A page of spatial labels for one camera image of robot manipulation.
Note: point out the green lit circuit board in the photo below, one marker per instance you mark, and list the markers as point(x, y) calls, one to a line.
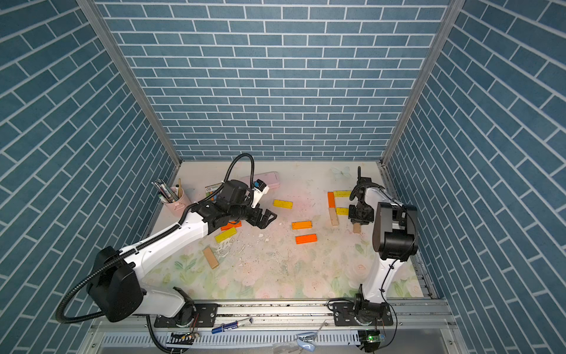
point(370, 340)

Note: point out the wooden block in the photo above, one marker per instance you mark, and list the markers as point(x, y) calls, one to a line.
point(334, 220)
point(211, 258)

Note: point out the pens in cup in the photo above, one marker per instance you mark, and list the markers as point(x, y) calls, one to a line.
point(167, 194)

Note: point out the clear plastic bag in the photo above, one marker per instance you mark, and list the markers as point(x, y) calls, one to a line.
point(303, 343)

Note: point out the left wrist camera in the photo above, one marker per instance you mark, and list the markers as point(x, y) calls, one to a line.
point(235, 192)

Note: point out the orange block low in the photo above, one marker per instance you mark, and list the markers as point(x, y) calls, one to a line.
point(303, 239)

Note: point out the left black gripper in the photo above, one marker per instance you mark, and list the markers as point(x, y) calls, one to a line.
point(264, 221)

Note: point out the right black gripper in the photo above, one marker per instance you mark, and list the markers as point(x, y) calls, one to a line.
point(354, 219)

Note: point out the light orange block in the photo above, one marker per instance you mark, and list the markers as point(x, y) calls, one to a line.
point(301, 225)

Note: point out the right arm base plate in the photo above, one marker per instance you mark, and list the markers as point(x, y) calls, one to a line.
point(347, 314)

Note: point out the aluminium front rail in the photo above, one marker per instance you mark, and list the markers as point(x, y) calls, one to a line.
point(280, 321)

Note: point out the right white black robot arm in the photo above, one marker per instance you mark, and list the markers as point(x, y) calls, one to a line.
point(394, 237)

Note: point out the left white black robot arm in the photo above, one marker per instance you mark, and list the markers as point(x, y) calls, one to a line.
point(119, 291)

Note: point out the pink pen cup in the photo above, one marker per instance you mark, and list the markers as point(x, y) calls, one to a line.
point(176, 207)

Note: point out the yellow block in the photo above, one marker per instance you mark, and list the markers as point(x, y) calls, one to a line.
point(225, 235)
point(342, 193)
point(342, 211)
point(283, 204)

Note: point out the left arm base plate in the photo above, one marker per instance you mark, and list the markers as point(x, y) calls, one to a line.
point(197, 315)

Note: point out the colourful marker box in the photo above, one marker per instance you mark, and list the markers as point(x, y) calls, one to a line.
point(209, 190)

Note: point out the pink pencil case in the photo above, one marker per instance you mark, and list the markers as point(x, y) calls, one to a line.
point(271, 179)

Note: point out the blue screwdriver on rail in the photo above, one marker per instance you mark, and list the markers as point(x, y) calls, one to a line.
point(232, 325)

